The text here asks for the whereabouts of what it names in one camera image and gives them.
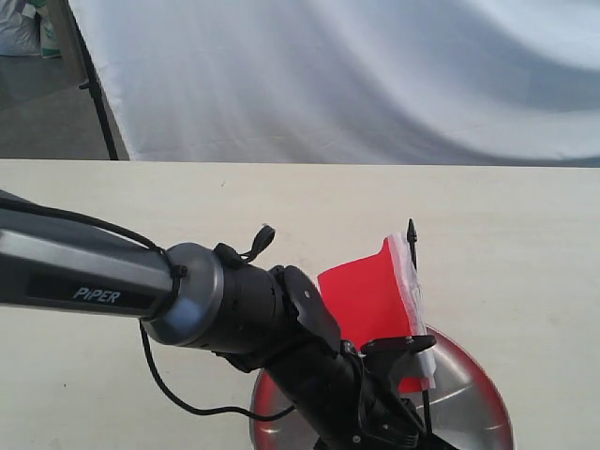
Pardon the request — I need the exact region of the black backdrop stand pole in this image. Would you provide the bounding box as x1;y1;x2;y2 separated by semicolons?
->
66;1;119;161

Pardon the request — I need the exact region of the red flag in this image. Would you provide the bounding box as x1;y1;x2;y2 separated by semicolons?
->
318;222;434;432

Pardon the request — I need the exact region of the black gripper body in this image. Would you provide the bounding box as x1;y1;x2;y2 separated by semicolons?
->
269;343;441;449

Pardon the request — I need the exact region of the round stainless steel plate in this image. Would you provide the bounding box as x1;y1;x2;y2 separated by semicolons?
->
249;327;516;450

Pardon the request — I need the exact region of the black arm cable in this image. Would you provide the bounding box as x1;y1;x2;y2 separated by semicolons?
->
0;194;296;423

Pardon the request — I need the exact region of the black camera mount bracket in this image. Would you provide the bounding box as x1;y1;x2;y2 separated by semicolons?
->
361;335;437;394

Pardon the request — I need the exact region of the white sack in background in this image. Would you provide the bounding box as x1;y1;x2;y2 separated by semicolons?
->
1;0;61;58

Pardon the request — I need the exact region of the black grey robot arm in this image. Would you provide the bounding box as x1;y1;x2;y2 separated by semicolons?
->
1;193;445;449

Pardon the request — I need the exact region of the white backdrop cloth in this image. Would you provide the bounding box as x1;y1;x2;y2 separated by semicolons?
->
70;1;599;167

